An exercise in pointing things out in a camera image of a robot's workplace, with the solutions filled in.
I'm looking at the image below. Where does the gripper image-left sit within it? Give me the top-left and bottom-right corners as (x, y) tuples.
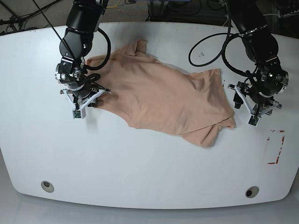
(55, 57), (98, 108)

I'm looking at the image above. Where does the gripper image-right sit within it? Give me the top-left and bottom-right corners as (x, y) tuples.
(233, 63), (288, 110)

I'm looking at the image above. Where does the peach t-shirt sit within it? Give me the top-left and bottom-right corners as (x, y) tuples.
(97, 40), (235, 147)

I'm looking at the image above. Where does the red tape rectangle marking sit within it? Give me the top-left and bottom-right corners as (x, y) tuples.
(265, 130), (286, 165)

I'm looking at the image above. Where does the white power strip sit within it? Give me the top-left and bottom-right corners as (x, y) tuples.
(278, 4), (299, 19)

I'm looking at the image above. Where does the black tripod stand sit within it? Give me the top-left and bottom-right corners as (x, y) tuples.
(0, 0), (62, 33)

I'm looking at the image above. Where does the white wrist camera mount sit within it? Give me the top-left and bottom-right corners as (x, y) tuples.
(228, 82), (282, 127)
(60, 88), (111, 119)

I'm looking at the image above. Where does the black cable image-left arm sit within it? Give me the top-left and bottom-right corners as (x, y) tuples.
(83, 28), (111, 82)

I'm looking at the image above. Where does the right table cable grommet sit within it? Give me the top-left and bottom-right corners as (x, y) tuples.
(245, 186), (259, 198)

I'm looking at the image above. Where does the table cable grommet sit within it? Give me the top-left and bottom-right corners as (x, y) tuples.
(245, 186), (259, 198)
(41, 181), (54, 193)

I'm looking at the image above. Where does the left table cable grommet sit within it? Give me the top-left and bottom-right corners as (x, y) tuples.
(41, 181), (54, 193)

